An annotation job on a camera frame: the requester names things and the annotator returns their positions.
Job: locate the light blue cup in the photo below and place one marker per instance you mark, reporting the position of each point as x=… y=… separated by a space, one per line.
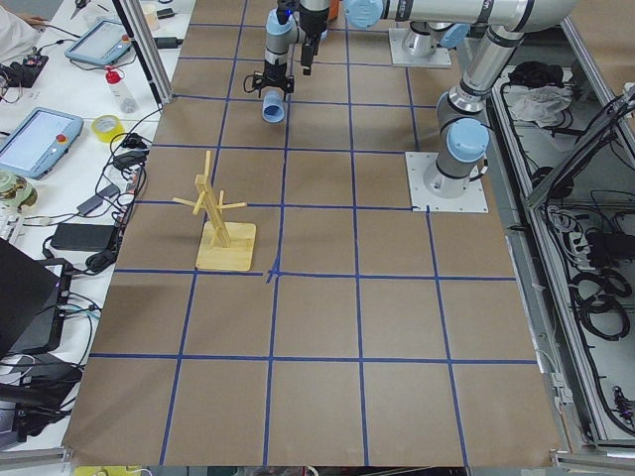
x=273 y=108

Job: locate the wooden cup tree stand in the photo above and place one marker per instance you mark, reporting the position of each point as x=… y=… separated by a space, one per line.
x=224 y=245

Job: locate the yellow tape roll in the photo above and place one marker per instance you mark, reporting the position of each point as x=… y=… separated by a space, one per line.
x=107 y=128

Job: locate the white cloth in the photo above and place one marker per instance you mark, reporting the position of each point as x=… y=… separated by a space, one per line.
x=544 y=106

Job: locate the teach pendant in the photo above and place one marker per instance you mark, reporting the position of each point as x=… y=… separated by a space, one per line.
x=37 y=144
x=103 y=44

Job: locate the orange can silver lid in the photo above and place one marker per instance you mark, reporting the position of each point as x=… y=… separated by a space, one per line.
x=333 y=10

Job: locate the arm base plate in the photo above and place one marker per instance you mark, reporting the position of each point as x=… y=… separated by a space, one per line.
x=411 y=49
x=431 y=191

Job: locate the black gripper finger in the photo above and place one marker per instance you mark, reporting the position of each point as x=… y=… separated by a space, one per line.
x=314 y=44
x=305 y=59

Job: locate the aluminium frame post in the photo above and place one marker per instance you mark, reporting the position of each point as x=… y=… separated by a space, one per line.
x=131 y=15

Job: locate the black laptop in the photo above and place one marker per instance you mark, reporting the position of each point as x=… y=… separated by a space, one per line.
x=33 y=293

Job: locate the black power adapter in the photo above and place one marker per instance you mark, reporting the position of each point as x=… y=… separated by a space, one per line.
x=83 y=237

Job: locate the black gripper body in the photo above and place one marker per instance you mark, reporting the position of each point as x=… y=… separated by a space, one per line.
x=312 y=21
x=272 y=70

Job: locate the squeeze bottle red cap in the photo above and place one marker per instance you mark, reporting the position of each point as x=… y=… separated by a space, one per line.
x=124 y=98

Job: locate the teach pendant far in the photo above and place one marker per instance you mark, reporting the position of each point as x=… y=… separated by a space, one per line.
x=103 y=44

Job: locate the teach pendant near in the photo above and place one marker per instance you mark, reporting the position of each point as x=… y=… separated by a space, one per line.
x=37 y=144

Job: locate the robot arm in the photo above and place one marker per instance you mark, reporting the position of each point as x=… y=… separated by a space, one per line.
x=283 y=25
x=465 y=138

